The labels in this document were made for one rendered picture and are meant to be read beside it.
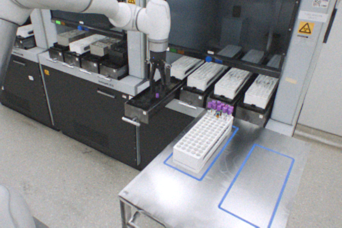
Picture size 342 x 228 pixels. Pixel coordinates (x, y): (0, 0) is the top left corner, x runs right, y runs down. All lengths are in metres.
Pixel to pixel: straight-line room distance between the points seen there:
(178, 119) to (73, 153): 1.06
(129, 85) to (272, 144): 0.88
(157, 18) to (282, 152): 0.70
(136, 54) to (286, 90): 0.83
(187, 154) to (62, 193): 1.28
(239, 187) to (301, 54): 0.63
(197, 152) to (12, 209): 0.53
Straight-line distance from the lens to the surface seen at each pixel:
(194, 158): 0.92
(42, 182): 2.18
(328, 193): 2.30
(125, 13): 1.22
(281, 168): 1.06
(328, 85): 2.54
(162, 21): 1.18
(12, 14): 0.85
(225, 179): 0.96
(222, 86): 1.38
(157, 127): 1.67
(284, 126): 1.43
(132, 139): 1.87
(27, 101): 2.61
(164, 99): 1.36
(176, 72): 1.52
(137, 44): 1.62
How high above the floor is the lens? 1.50
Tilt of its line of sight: 30 degrees down
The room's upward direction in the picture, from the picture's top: 2 degrees clockwise
